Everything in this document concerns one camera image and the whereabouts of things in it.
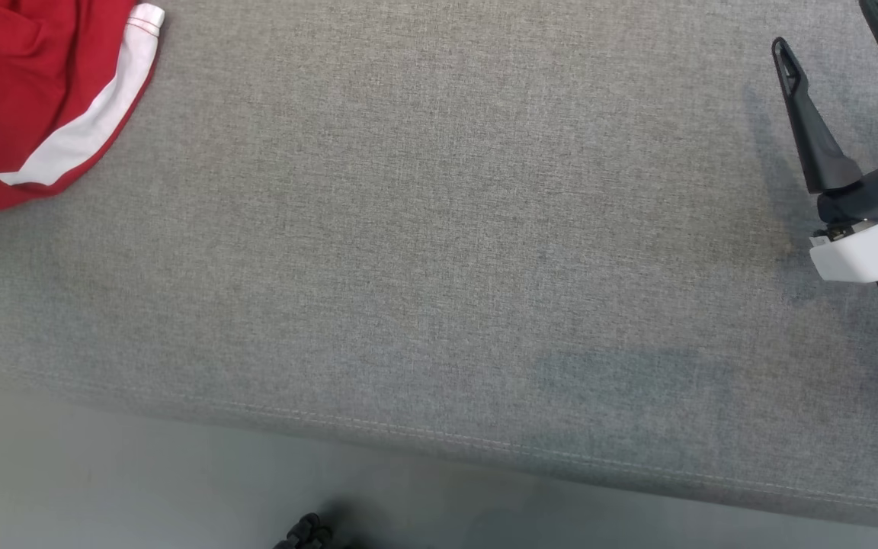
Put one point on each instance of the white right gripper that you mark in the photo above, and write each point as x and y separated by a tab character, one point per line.
873	244

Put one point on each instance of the red shorts with white stripe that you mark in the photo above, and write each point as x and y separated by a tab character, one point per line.
12	91

